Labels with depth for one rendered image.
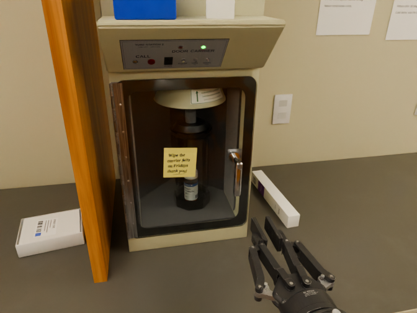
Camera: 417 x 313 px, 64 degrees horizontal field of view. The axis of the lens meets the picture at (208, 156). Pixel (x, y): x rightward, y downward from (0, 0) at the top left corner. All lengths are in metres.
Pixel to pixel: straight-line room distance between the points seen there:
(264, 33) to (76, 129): 0.38
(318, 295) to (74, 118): 0.49
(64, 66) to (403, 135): 1.39
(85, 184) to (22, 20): 0.62
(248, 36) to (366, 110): 0.93
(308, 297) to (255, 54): 0.44
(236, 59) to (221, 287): 0.51
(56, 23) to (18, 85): 0.62
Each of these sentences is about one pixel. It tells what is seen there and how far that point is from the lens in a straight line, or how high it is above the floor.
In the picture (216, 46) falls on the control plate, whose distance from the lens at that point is 0.65.
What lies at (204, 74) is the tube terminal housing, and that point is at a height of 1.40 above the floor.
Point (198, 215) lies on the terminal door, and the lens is 0.87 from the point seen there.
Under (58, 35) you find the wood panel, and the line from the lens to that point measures 0.63.
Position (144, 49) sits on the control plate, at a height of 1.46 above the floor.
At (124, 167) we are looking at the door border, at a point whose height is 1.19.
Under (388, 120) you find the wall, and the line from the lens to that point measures 1.58.
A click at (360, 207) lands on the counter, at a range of 1.19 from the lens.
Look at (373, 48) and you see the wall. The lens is 1.44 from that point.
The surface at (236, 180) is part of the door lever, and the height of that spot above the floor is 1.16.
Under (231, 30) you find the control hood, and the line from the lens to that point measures 0.62.
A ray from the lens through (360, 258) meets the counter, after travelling 0.99.
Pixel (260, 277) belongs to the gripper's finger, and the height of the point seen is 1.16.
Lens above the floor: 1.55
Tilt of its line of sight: 26 degrees down
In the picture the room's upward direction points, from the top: 1 degrees clockwise
